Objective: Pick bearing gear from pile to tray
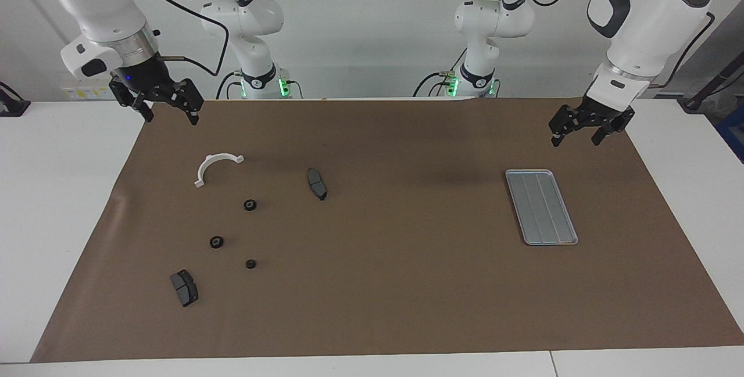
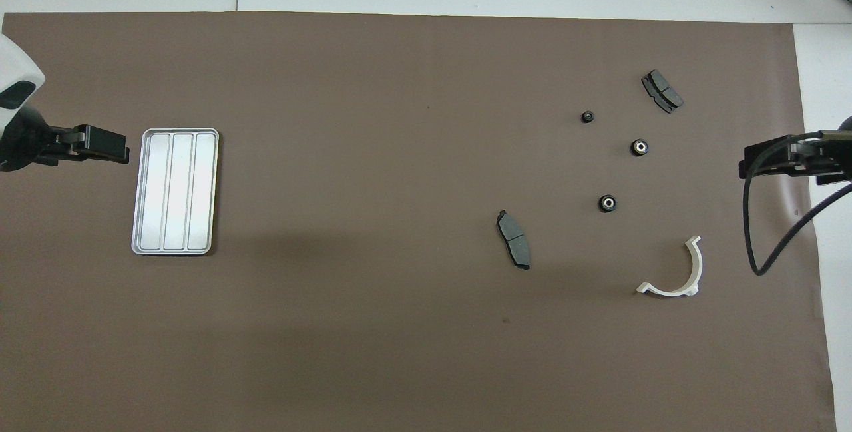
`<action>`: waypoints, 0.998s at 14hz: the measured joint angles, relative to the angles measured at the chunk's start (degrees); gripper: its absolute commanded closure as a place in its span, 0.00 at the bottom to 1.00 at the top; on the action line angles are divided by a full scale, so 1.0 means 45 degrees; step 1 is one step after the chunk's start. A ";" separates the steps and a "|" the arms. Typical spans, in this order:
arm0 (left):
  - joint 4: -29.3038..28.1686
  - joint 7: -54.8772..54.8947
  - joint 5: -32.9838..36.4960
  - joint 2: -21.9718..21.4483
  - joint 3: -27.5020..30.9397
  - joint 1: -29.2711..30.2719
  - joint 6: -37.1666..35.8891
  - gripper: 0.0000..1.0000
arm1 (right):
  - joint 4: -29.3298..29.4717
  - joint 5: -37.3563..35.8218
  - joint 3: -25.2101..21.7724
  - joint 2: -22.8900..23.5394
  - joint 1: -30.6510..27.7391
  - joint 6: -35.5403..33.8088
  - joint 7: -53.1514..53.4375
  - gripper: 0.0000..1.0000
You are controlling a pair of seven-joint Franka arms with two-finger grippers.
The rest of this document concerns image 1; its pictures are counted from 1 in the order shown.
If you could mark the blue crate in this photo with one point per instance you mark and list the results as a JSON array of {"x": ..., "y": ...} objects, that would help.
[{"x": 733, "y": 133}]

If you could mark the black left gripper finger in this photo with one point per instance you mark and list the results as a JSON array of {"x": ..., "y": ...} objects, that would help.
[
  {"x": 558, "y": 133},
  {"x": 603, "y": 132}
]

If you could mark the long grey brake pad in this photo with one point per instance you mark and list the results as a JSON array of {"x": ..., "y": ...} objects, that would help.
[{"x": 317, "y": 184}]

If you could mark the small black bearing gear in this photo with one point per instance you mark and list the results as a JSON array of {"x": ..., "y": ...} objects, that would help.
[{"x": 250, "y": 264}]

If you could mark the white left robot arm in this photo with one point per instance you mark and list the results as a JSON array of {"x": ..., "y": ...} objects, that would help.
[{"x": 645, "y": 17}]

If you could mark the black clamp base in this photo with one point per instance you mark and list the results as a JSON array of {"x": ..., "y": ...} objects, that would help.
[{"x": 11, "y": 107}]

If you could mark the black stand leg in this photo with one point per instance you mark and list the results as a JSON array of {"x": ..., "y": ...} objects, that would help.
[{"x": 706, "y": 89}]

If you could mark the silver metal tray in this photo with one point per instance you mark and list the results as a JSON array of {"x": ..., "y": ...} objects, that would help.
[{"x": 540, "y": 208}]

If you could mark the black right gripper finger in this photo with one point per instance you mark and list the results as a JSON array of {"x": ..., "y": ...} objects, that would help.
[
  {"x": 193, "y": 104},
  {"x": 145, "y": 110}
]

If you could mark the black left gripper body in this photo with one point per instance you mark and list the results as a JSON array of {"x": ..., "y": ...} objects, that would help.
[{"x": 596, "y": 112}]

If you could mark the white wall socket box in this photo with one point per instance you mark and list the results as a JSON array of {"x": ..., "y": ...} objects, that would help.
[{"x": 81, "y": 93}]

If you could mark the white curved plastic bracket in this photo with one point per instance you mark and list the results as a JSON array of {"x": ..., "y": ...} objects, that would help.
[{"x": 204, "y": 167}]

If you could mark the short grey brake pad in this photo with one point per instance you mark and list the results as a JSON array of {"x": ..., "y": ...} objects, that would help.
[{"x": 185, "y": 288}]

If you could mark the brown table mat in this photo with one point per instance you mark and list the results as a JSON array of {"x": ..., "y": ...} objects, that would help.
[{"x": 378, "y": 284}]

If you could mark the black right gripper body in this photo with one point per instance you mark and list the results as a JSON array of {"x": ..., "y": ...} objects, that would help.
[{"x": 142, "y": 78}]

